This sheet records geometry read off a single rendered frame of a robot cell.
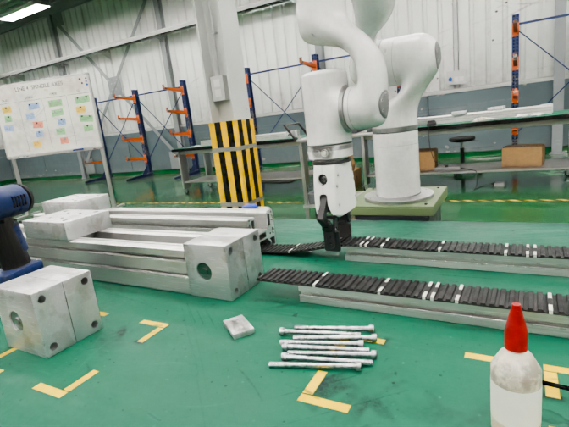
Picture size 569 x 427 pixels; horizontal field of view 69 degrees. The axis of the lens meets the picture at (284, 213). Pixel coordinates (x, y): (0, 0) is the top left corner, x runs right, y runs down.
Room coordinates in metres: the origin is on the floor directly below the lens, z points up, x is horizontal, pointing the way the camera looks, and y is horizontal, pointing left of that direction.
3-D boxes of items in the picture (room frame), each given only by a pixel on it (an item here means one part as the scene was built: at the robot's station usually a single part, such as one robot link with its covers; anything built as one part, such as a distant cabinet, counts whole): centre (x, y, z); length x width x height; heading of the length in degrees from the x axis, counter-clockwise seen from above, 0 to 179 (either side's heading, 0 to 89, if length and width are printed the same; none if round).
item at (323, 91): (0.79, -0.10, 1.07); 0.09 x 0.08 x 0.13; 55
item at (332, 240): (0.76, -0.08, 0.83); 0.03 x 0.03 x 0.07; 59
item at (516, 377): (0.30, -0.17, 0.84); 0.04 x 0.04 x 0.12
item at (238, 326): (0.54, 0.08, 0.78); 0.05 x 0.03 x 0.01; 24
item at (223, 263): (0.71, 0.11, 0.83); 0.12 x 0.09 x 0.10; 149
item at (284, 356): (0.43, -0.03, 0.78); 0.11 x 0.01 x 0.01; 73
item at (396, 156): (1.16, -0.33, 0.90); 0.19 x 0.19 x 0.18
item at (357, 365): (0.43, -0.01, 0.78); 0.11 x 0.01 x 0.01; 75
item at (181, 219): (1.10, 0.39, 0.82); 0.80 x 0.10 x 0.09; 59
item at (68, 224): (0.94, 0.49, 0.87); 0.16 x 0.11 x 0.07; 59
